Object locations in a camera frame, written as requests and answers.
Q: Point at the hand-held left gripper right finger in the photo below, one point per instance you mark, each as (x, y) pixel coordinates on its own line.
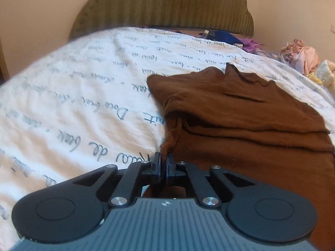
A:
(169, 167)

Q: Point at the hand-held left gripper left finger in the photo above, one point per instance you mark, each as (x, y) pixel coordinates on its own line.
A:
(158, 167)

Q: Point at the brown knit garment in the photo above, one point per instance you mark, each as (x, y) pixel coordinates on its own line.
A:
(235, 125)

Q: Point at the white blanket with script print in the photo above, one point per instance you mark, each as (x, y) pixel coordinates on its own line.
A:
(78, 89)

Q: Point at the blue cloth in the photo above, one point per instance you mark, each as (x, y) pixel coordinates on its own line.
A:
(222, 37)

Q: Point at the purple cloth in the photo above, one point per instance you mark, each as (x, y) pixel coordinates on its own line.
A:
(252, 45)

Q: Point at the green upholstered headboard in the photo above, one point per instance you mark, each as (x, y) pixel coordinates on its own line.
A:
(162, 7)

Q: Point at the pink cloth pile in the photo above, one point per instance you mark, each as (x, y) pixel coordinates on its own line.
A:
(301, 55)

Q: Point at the pale yellow cloth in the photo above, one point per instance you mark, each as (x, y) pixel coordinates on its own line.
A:
(324, 72)

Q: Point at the wall outlet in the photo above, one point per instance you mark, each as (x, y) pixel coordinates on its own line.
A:
(333, 28)

